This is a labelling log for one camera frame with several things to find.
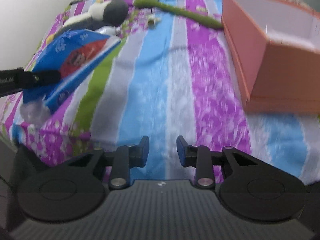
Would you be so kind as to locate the orange cardboard box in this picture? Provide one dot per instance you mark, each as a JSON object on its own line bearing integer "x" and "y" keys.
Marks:
{"x": 275, "y": 48}

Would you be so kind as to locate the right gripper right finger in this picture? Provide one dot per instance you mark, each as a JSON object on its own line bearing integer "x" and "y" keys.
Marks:
{"x": 200, "y": 158}

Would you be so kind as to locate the clear plastic bag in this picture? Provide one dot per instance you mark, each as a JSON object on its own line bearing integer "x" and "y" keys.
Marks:
{"x": 35, "y": 112}

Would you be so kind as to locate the green long massage stick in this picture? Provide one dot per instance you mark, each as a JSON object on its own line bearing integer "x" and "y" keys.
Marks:
{"x": 201, "y": 19}

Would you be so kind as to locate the blue plastic snack bag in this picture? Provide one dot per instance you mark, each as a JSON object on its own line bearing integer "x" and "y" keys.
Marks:
{"x": 75, "y": 54}

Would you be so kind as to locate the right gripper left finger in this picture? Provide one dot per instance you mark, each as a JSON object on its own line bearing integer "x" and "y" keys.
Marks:
{"x": 123, "y": 159}

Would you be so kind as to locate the white spray can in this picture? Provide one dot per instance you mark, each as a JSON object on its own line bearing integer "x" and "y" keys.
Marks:
{"x": 109, "y": 30}

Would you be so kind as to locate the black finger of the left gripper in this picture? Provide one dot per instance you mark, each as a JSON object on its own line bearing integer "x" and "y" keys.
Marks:
{"x": 45, "y": 78}

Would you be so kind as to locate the large penguin plush toy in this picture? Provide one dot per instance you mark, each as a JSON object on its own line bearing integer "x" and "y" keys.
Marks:
{"x": 100, "y": 14}

